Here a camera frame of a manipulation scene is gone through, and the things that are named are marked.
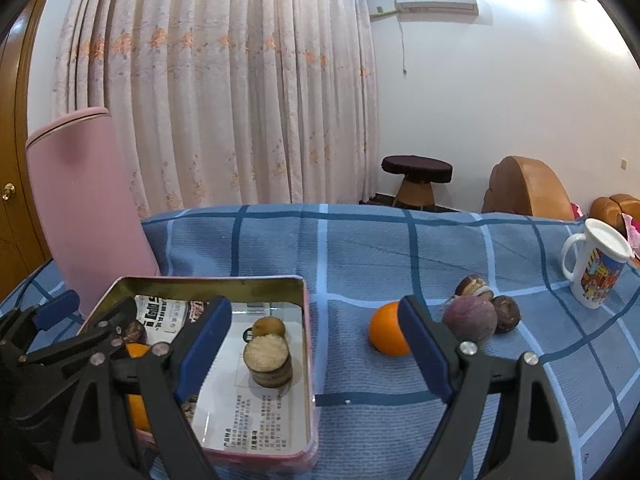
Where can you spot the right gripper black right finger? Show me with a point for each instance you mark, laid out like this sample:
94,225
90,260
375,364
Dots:
529,439

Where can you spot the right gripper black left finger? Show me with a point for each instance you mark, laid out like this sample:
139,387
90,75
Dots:
98,439

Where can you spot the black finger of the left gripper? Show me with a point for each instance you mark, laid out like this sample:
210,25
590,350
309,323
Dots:
85,339
19,328

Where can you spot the dark mangosteen with calyx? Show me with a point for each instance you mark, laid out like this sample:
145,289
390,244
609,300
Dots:
134,333

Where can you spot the green-brown longan fruit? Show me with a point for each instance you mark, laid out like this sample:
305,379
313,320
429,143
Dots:
268,325

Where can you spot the wooden door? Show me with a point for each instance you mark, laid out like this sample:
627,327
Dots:
23,247

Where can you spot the dark brown round fruit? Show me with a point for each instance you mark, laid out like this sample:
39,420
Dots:
508,314

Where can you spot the printed paper in tin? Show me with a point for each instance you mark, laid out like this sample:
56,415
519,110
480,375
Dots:
233,414

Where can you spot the pink metal tin box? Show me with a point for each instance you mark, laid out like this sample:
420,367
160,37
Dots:
165,304

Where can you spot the orange mandarin on cloth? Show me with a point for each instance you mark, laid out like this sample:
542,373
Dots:
385,334

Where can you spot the cut sugarcane piece far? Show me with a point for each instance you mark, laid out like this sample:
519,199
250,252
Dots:
474,285

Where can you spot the brass door knob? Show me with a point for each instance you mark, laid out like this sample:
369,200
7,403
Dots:
8,191

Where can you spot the white cartoon mug with lid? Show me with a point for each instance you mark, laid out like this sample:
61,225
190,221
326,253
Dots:
593,260

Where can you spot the dark round wooden stool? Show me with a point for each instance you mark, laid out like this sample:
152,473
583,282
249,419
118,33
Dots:
418,174

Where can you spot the brown leather sofa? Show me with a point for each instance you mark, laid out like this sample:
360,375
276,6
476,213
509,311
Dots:
612,209

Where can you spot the floral pink curtain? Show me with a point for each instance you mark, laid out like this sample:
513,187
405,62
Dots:
219,102

